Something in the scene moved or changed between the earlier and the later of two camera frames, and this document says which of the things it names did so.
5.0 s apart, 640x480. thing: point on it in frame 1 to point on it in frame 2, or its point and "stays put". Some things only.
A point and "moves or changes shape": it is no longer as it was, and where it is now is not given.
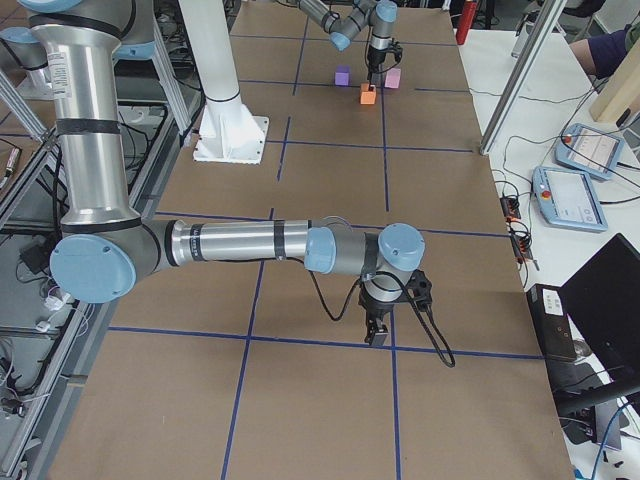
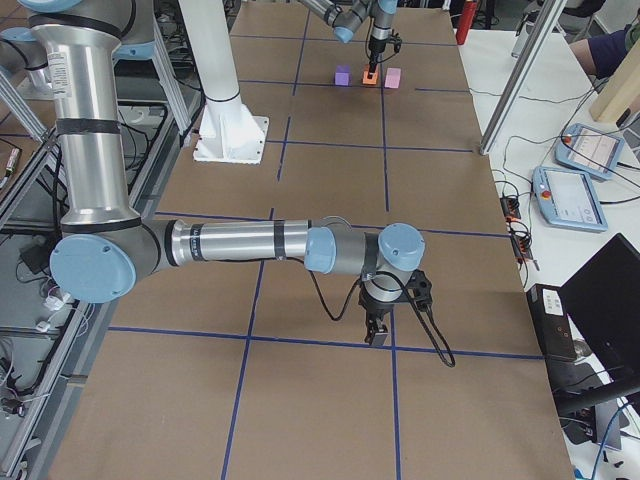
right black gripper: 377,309 stays put
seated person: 602,53 stays put
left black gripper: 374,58 stays put
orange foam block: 367,97 moves or changes shape
